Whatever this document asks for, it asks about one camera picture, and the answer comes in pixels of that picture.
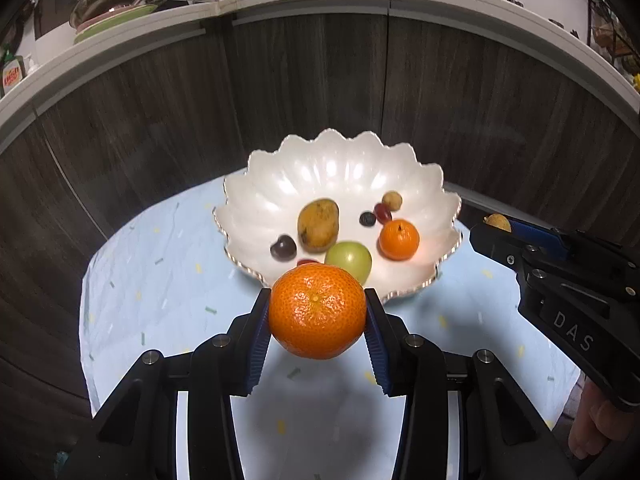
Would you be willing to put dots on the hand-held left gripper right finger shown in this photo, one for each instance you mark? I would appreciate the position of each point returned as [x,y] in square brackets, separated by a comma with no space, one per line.
[375,355]

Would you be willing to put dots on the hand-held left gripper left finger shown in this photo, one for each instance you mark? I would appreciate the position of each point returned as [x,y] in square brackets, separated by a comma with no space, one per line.
[259,347]

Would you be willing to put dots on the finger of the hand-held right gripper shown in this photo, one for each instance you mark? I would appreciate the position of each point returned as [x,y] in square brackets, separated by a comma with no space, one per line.
[492,242]
[537,237]

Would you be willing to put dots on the brown longan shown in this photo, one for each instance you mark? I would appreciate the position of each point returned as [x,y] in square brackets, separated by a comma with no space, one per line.
[497,221]
[392,200]

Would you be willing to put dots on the orange mandarin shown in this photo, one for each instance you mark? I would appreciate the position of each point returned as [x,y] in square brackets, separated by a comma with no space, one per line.
[317,312]
[398,239]

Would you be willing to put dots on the green apple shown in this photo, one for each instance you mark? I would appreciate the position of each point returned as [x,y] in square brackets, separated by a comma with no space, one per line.
[350,260]

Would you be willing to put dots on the red grape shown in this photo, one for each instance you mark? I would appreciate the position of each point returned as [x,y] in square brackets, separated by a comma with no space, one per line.
[383,213]

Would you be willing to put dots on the blueberry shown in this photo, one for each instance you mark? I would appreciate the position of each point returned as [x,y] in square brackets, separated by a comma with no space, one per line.
[368,218]

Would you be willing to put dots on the white scalloped ceramic bowl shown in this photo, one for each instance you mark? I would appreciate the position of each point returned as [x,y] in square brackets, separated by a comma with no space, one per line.
[320,175]

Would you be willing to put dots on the person's right hand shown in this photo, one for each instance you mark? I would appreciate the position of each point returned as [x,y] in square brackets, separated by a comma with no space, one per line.
[595,425]

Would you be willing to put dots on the light blue patterned cloth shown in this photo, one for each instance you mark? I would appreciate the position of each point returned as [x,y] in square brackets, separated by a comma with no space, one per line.
[175,285]

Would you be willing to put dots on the teal plastic object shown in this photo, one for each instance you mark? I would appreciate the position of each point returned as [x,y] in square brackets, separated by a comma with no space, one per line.
[61,460]

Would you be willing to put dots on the dark wood kitchen cabinet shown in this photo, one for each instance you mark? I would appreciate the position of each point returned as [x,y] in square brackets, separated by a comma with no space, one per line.
[150,110]

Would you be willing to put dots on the green basin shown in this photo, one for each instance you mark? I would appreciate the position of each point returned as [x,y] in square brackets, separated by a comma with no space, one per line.
[120,22]

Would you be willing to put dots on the white pump bottle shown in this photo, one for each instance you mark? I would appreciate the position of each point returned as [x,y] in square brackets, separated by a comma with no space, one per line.
[31,66]

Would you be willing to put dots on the pink plate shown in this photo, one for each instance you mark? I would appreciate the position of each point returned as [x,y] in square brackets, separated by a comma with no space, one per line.
[107,14]

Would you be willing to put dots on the green dish soap bottle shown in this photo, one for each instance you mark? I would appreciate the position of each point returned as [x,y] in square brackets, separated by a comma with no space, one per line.
[11,77]

